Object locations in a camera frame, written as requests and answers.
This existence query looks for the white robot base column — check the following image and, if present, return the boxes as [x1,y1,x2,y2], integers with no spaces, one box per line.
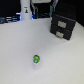
[20,0,32,20]

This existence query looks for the black kcup drawer holder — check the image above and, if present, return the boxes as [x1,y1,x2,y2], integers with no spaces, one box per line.
[50,14,76,40]

